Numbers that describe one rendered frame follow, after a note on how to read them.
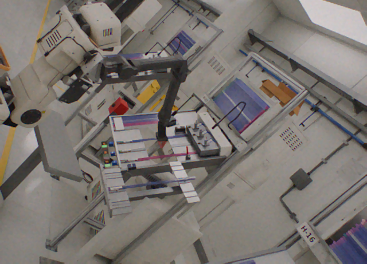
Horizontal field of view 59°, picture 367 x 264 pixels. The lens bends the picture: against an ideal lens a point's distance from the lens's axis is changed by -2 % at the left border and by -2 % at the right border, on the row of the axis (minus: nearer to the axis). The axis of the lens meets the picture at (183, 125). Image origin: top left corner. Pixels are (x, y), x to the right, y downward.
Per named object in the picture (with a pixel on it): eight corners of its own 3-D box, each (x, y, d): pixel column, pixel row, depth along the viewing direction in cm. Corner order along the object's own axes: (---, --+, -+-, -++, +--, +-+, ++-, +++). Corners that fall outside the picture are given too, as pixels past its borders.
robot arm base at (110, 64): (94, 51, 154) (105, 67, 148) (110, 50, 158) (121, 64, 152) (92, 66, 159) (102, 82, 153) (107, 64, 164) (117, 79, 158)
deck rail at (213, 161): (120, 178, 205) (120, 170, 202) (120, 176, 207) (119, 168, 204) (225, 164, 225) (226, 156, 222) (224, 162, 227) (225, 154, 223)
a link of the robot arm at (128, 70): (184, 48, 186) (194, 59, 181) (177, 68, 195) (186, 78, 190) (112, 55, 160) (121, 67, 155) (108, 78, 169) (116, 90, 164)
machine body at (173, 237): (85, 256, 232) (144, 201, 222) (81, 190, 289) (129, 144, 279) (148, 280, 268) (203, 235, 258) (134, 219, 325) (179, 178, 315)
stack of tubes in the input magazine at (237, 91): (238, 133, 219) (269, 105, 214) (211, 99, 260) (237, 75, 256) (249, 142, 226) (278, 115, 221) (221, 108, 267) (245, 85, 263)
